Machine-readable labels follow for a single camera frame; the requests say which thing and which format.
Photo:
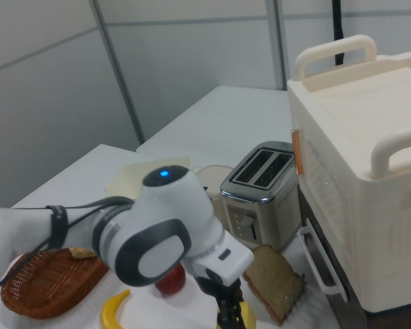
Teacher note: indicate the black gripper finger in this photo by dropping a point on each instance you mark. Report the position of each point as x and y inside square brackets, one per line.
[231, 313]

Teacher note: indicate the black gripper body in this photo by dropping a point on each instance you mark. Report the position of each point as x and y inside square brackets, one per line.
[214, 284]

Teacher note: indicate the white grey Franka robot arm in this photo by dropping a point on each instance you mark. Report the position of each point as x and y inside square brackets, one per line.
[150, 246]

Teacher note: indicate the red apple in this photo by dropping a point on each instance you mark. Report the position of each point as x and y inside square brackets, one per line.
[173, 281]

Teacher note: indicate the brown bread slice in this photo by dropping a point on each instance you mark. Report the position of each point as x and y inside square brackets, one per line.
[270, 277]

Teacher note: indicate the cream and chrome toaster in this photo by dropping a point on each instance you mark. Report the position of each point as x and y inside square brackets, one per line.
[260, 205]

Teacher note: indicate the white round plate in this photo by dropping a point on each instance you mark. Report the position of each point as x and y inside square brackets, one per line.
[214, 178]

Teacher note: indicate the yellow banana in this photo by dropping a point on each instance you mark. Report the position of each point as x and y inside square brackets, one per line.
[109, 312]

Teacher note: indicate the dark brown drawer unit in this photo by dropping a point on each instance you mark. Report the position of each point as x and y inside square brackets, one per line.
[323, 246]

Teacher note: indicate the white square open bin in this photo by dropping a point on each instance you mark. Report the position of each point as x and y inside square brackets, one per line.
[130, 178]

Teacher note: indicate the small orange-tan food item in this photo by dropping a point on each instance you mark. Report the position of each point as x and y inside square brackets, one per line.
[82, 253]

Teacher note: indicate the brown wicker basket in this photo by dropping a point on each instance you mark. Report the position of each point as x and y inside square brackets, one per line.
[48, 288]

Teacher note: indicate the black vertical pole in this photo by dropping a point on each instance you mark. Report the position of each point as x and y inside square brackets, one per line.
[338, 31]

